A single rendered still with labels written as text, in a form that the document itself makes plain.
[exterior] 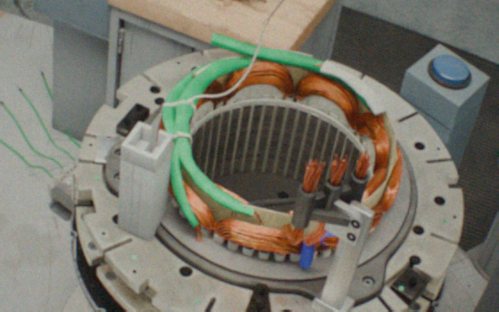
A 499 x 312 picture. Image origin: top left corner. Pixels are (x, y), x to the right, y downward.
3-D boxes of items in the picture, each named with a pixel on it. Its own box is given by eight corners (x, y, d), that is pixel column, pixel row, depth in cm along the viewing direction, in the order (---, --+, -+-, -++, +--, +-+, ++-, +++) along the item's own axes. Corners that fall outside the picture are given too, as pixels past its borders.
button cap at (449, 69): (455, 90, 104) (457, 83, 103) (425, 70, 106) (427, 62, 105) (473, 74, 107) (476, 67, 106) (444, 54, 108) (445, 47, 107)
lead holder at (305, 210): (288, 225, 68) (296, 190, 66) (313, 186, 71) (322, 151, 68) (339, 249, 67) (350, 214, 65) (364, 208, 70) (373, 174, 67)
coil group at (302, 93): (287, 109, 89) (294, 72, 86) (296, 97, 90) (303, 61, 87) (353, 137, 87) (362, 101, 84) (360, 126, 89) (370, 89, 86)
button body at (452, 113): (403, 262, 121) (459, 106, 103) (358, 230, 123) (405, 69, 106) (434, 230, 125) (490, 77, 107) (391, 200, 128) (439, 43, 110)
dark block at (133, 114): (150, 115, 87) (151, 103, 86) (129, 139, 85) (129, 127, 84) (135, 109, 88) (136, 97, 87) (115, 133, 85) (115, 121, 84)
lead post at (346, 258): (339, 324, 74) (375, 222, 66) (310, 307, 75) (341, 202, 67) (352, 309, 76) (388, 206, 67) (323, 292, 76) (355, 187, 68)
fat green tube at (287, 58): (205, 54, 86) (207, 36, 85) (226, 29, 89) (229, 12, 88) (367, 124, 83) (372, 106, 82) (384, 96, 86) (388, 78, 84)
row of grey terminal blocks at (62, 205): (71, 225, 118) (70, 201, 115) (43, 203, 120) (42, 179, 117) (126, 180, 124) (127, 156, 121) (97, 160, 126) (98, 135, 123)
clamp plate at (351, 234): (354, 248, 68) (363, 219, 66) (323, 230, 69) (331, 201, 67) (357, 242, 69) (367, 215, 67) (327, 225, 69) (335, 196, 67)
